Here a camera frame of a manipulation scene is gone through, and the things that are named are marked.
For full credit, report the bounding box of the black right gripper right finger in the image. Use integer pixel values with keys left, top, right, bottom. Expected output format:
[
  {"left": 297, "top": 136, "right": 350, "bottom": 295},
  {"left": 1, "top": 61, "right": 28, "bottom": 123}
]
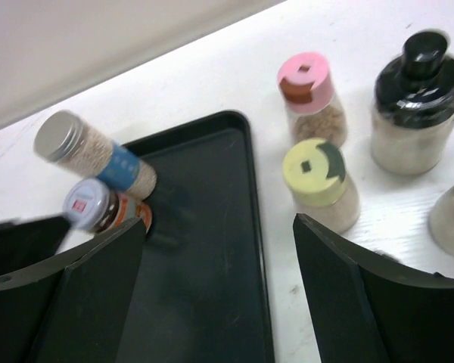
[{"left": 293, "top": 214, "right": 454, "bottom": 362}]

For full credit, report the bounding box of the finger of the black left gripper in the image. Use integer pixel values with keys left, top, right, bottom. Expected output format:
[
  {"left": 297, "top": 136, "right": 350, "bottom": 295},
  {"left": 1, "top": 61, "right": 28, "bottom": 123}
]
[{"left": 0, "top": 216, "right": 71, "bottom": 276}]

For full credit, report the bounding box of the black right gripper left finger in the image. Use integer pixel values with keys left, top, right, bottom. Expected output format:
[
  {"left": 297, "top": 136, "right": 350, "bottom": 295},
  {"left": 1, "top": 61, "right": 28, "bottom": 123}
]
[{"left": 0, "top": 218, "right": 146, "bottom": 362}]

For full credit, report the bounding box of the dark sauce jar white lid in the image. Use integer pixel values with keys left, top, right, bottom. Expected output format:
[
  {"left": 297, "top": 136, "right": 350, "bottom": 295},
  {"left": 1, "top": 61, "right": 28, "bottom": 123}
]
[{"left": 62, "top": 178, "right": 153, "bottom": 234}]

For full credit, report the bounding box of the tall jar silver lid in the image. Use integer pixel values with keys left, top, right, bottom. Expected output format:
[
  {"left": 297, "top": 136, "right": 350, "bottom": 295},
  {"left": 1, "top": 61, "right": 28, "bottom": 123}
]
[{"left": 33, "top": 110, "right": 157, "bottom": 200}]

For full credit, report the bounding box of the black rectangular tray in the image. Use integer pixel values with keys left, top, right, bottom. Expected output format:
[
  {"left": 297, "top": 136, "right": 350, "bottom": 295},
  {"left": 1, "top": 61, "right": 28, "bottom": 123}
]
[{"left": 117, "top": 111, "right": 275, "bottom": 362}]

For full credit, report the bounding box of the yellow cap spice bottle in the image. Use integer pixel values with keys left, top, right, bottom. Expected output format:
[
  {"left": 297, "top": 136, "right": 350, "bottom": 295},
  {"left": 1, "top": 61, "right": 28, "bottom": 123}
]
[{"left": 281, "top": 138, "right": 361, "bottom": 234}]

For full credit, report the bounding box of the black pump bottle left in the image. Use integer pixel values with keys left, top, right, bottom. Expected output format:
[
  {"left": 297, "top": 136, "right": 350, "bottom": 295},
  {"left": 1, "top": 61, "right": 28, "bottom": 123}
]
[{"left": 371, "top": 29, "right": 454, "bottom": 175}]

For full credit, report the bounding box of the pink cap spice bottle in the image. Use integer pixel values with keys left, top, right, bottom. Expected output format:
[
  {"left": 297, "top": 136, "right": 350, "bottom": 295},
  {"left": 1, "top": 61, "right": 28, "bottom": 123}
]
[{"left": 277, "top": 52, "right": 348, "bottom": 147}]

